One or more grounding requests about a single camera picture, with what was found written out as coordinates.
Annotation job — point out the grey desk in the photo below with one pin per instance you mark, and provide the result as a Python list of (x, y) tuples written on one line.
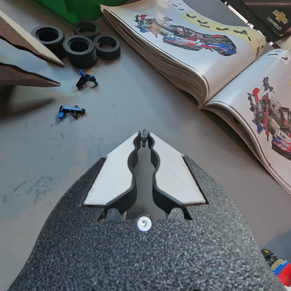
[(136, 102)]

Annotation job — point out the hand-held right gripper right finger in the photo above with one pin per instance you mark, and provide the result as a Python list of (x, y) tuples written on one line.
[(177, 179)]

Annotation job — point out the black brick assembly blue pins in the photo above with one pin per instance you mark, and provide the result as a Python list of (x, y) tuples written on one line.
[(85, 79)]

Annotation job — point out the black car set box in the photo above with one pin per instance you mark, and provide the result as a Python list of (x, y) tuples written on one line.
[(268, 16)]

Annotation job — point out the grey brick connector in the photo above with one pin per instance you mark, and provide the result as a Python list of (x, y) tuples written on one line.
[(144, 136)]

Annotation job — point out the toy brick race car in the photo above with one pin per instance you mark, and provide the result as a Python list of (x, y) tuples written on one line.
[(277, 266)]

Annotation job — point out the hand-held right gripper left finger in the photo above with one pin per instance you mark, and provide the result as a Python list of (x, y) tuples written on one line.
[(111, 179)]

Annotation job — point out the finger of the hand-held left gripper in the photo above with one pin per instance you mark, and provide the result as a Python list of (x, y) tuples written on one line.
[(27, 43), (20, 77)]

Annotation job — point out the green storage bin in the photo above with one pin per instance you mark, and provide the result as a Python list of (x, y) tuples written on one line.
[(79, 9)]

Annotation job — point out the small black connector blue pin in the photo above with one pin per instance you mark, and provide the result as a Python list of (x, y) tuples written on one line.
[(70, 111)]

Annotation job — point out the open instruction booklet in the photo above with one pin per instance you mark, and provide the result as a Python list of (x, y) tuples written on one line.
[(193, 56)]

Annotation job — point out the black rubber toy tyre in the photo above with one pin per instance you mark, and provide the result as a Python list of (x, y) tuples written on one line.
[(59, 45), (68, 59), (116, 52), (96, 29)]

